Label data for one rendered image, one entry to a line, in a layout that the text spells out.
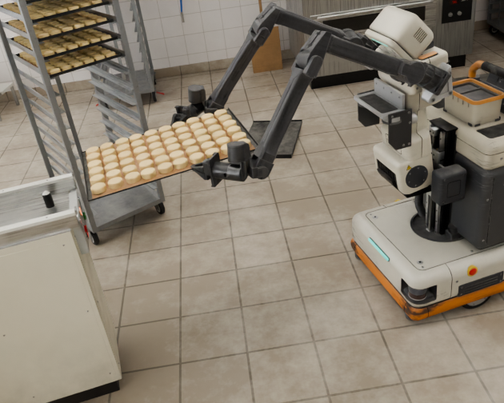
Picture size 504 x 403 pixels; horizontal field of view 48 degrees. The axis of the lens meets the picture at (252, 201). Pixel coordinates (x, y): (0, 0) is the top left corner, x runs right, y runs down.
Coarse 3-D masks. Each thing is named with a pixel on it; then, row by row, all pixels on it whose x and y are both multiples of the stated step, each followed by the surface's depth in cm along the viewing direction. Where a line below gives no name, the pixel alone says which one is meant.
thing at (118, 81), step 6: (90, 66) 351; (96, 66) 343; (96, 72) 343; (102, 72) 337; (108, 72) 331; (108, 78) 329; (114, 78) 326; (120, 78) 319; (120, 84) 318; (126, 84) 314; (132, 84) 308
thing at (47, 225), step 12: (48, 216) 194; (60, 216) 193; (72, 216) 194; (0, 228) 191; (12, 228) 190; (24, 228) 191; (36, 228) 192; (48, 228) 194; (60, 228) 195; (72, 228) 196; (0, 240) 191; (12, 240) 192; (24, 240) 193
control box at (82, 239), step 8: (72, 192) 220; (72, 200) 214; (72, 208) 209; (80, 208) 216; (80, 216) 208; (80, 224) 201; (80, 232) 202; (80, 240) 204; (88, 240) 214; (80, 248) 206; (88, 248) 207
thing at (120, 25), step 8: (120, 16) 290; (120, 24) 292; (120, 32) 293; (128, 48) 299; (128, 56) 300; (128, 64) 302; (136, 80) 308; (136, 88) 310; (136, 96) 312; (144, 112) 318; (144, 120) 320; (144, 128) 322; (160, 184) 342; (160, 192) 344
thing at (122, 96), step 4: (92, 80) 359; (96, 80) 352; (96, 84) 352; (100, 84) 349; (104, 84) 344; (100, 88) 345; (104, 88) 343; (108, 88) 341; (112, 88) 335; (108, 92) 336; (112, 92) 335; (116, 92) 332; (120, 92) 327; (116, 96) 328; (120, 96) 328; (124, 96) 325; (128, 96) 320; (124, 100) 321; (128, 100) 320; (132, 100) 317; (136, 100) 312; (132, 104) 314; (136, 104) 313
